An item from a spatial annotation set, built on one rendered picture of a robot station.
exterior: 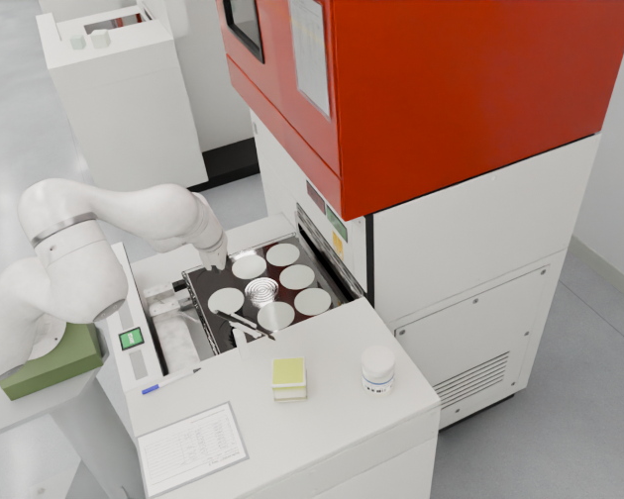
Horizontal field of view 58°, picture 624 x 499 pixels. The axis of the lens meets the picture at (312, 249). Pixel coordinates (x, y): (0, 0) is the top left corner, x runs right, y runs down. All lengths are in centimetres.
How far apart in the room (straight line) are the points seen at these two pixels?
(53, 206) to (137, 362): 62
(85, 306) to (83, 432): 101
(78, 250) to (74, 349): 75
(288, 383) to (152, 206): 50
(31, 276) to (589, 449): 202
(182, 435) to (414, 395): 50
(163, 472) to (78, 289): 49
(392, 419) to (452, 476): 106
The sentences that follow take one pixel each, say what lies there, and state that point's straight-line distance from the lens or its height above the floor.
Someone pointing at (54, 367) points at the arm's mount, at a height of 88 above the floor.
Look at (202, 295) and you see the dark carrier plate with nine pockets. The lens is 161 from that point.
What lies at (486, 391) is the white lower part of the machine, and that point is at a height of 20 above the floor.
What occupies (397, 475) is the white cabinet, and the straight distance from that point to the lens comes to 145.
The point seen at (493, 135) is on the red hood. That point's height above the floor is 133.
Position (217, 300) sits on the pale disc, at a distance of 159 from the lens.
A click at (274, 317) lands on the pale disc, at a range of 151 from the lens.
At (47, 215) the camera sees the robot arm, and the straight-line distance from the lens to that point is 91.
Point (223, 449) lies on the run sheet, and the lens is 123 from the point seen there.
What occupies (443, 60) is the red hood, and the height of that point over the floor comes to 154.
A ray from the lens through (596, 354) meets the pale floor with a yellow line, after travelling 271.
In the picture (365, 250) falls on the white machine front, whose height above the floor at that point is 112.
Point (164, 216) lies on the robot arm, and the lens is 92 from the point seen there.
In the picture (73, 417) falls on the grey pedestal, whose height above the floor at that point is 65.
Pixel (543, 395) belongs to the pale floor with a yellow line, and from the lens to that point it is 252.
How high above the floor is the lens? 202
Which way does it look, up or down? 42 degrees down
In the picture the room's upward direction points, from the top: 6 degrees counter-clockwise
